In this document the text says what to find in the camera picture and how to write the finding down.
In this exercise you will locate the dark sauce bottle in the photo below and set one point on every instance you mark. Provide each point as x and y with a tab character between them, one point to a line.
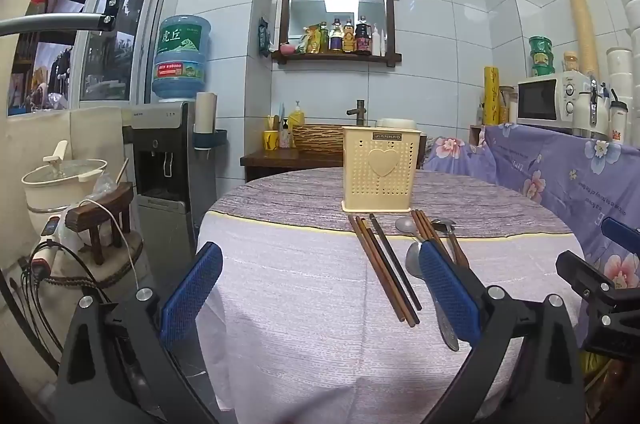
363	37

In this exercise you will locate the green bottle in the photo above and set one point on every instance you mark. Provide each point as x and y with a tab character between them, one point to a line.
324	37

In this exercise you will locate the amber bottle yellow label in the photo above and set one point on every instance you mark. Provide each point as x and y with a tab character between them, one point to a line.
348	38

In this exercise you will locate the large metal spoon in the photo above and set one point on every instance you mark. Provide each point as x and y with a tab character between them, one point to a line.
414	260

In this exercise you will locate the oil bottle purple label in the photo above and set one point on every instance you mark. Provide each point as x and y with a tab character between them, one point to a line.
336	37

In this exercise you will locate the green hanging packet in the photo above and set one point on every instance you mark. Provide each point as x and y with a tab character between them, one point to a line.
263	37

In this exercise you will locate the tall yellow paper cup stack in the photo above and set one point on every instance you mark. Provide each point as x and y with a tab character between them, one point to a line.
582	23

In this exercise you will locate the white sports bottle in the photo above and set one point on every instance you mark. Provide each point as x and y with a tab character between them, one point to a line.
618	121

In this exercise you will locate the yellow food packet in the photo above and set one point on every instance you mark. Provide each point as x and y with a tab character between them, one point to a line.
311	41

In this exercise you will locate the yellow soap pump bottle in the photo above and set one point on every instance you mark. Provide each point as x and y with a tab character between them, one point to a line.
296	116

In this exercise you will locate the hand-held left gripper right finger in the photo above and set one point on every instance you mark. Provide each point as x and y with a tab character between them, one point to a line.
447	294

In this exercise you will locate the round table with cloth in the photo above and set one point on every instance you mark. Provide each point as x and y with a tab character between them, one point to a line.
300	304

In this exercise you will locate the white pot with lid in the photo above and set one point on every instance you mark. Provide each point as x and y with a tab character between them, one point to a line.
62	186

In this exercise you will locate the cream plastic utensil holder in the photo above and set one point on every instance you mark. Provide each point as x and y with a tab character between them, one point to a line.
380	184

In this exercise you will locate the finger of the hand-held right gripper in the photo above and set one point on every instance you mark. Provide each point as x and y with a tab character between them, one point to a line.
612	304
622	235

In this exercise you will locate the short white cup stack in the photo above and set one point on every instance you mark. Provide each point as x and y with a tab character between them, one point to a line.
619	68

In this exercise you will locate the grey water dispenser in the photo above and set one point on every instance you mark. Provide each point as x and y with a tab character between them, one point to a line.
165	184

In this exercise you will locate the purple floral cloth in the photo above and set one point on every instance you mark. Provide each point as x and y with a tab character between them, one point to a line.
550	174

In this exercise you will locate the yellow roll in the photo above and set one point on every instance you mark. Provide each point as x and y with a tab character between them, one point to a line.
491	96

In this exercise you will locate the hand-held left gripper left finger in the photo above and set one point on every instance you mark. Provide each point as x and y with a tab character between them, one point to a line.
192	294

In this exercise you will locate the pink bowl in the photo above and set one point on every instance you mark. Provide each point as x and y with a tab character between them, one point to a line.
287	48

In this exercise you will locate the blue water jug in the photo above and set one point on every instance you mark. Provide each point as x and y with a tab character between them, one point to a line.
180	58

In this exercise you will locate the bronze faucet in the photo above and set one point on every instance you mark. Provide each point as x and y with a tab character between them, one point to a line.
358	111

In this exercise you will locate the wicker pattern basin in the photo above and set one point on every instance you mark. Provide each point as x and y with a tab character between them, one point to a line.
317	138

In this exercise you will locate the dark thin chopstick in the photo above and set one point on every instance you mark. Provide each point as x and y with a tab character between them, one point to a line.
397	264

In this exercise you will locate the dark wooden cabinet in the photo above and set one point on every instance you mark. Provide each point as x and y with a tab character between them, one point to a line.
290	163

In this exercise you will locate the stack of green tins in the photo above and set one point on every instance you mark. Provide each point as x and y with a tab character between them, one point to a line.
539	56

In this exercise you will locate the blue cup holder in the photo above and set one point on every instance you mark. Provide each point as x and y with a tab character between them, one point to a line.
210	139

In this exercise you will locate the sliding window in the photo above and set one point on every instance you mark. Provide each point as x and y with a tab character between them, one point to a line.
100	53

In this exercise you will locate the small wooden stool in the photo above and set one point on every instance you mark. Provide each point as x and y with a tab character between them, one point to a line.
100	216

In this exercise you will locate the brown wooden chopstick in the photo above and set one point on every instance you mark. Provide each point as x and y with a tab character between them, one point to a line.
419	224
426	223
375	266
401	299

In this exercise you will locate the white microwave oven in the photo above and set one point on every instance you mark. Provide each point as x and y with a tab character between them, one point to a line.
542	101

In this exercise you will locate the small wooden box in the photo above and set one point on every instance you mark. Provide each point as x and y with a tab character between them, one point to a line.
476	133

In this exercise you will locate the small white bottle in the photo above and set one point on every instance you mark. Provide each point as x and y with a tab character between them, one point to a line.
383	45

